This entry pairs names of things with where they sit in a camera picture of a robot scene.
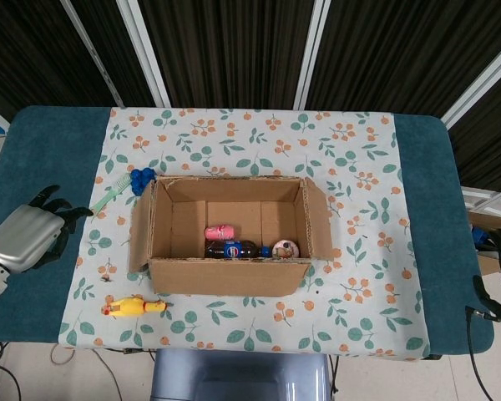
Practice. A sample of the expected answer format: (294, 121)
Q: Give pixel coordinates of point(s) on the thin white frame post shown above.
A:
(94, 54)

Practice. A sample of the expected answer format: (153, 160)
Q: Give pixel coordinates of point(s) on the blue building block toy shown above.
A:
(141, 179)

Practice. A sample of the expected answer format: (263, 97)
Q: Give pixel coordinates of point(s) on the small blue plastic object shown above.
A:
(478, 237)

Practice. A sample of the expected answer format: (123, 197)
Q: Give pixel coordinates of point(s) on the green plastic comb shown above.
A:
(108, 200)

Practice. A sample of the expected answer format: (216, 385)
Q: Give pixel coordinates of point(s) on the dark cola bottle blue label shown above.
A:
(234, 249)

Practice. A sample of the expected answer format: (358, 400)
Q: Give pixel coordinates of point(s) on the teal plush table cover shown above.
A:
(42, 175)

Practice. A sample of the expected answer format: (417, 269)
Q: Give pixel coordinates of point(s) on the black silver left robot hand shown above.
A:
(25, 238)

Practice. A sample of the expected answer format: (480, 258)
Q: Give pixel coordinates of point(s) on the yellow rubber chicken toy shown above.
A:
(129, 307)

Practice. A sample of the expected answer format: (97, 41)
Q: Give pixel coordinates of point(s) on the blue-grey robot torso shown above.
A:
(242, 376)

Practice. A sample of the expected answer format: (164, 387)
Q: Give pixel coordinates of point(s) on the wide white frame post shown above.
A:
(313, 54)
(480, 83)
(144, 54)

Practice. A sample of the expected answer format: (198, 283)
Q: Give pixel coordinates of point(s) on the floral fruit print tablecloth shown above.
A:
(250, 142)

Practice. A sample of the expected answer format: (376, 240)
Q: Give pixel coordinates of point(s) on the open background cardboard box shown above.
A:
(482, 219)

